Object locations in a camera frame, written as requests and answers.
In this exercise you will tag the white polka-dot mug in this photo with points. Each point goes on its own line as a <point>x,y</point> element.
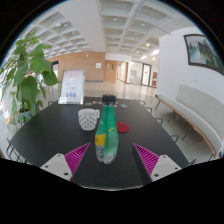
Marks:
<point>87,120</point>

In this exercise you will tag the flat round red coaster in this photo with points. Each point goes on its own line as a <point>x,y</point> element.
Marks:
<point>124,127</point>

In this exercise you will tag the green leafy potted plant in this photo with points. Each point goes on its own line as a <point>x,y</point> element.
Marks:
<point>28,86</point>

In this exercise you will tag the dark-framed landscape painting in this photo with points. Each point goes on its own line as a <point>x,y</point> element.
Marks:
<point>203,51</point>

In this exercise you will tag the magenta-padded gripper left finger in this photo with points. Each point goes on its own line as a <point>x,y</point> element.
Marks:
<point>56,165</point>

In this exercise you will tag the recessed ceiling lights group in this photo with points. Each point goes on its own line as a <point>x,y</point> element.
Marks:
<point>115,19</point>

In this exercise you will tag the long white wall bench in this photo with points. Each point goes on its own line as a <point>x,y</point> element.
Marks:
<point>196,110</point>

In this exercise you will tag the dark-framed glass door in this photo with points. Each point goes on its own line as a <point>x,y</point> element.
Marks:
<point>146,74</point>

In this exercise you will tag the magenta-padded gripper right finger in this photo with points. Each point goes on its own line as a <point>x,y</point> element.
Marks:
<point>165,166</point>

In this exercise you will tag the small round patterned disc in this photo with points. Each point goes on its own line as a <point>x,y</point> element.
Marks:
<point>88,104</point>
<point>96,102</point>

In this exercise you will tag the small blue card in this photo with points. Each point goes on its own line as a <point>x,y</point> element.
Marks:
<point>124,105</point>

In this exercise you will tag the green plastic drink bottle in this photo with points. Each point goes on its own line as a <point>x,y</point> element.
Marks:
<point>106,133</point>

